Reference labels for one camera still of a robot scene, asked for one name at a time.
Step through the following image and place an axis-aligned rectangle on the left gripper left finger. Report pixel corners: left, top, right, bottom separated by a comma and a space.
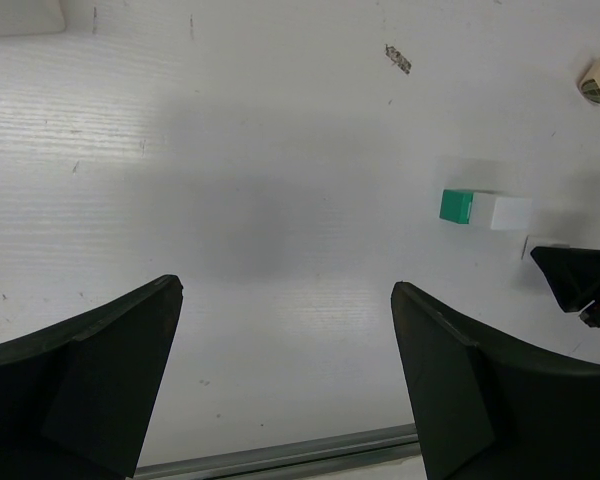
0, 275, 183, 479

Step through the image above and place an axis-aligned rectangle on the plain white block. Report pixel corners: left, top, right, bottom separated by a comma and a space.
469, 192, 532, 231

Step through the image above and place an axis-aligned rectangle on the dark green H block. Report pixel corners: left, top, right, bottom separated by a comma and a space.
439, 189, 474, 225

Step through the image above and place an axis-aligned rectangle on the white E block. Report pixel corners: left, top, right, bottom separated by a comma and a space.
521, 235, 569, 262

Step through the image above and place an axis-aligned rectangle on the front aluminium rail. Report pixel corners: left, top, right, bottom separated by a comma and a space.
134, 424, 420, 479

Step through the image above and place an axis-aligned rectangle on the white perforated box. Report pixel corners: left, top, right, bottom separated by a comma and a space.
0, 0, 66, 37

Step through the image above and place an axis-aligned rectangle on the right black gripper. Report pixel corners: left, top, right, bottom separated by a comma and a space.
530, 246, 600, 328

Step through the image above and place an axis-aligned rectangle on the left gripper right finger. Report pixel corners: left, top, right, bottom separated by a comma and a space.
391, 282, 600, 479

